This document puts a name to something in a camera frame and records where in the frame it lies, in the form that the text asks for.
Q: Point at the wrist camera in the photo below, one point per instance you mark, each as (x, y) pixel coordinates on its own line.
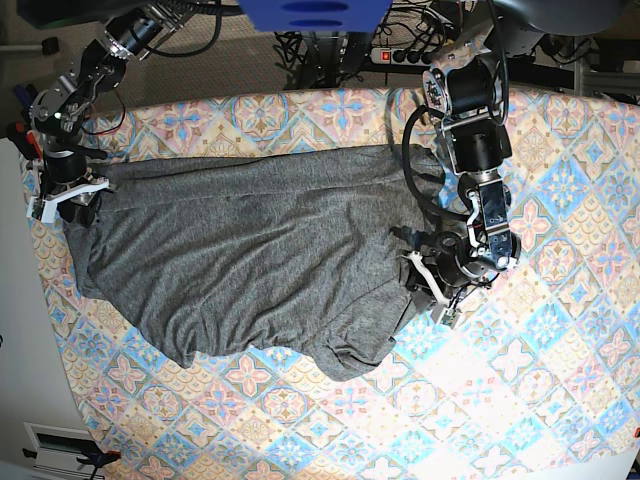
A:
(43, 210)
(445, 316)

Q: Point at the white floor vent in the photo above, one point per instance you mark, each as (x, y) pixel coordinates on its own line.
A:
(58, 449)

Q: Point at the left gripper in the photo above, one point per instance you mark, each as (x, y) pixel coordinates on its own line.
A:
(448, 267)

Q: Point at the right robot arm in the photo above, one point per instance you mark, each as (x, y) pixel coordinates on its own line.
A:
(57, 114)

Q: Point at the red black clamp left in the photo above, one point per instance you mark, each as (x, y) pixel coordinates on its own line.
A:
(23, 139)

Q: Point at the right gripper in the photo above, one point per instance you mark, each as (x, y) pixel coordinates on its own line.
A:
(65, 177)

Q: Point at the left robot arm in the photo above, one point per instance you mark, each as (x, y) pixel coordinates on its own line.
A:
(466, 100)

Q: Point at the blue black clamp bottom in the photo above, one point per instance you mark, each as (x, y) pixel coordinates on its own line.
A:
(95, 457)

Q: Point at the white power strip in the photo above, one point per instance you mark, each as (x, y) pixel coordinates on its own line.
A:
(400, 57)

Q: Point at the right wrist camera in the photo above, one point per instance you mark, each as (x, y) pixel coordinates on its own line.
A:
(43, 210)

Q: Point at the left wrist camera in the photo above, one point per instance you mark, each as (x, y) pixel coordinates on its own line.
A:
(445, 316)

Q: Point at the patterned tablecloth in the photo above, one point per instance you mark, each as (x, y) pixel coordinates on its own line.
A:
(543, 371)

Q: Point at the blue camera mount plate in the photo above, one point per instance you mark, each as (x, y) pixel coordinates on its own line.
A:
(315, 15)

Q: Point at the grey t-shirt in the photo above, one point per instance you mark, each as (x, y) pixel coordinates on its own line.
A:
(216, 255)

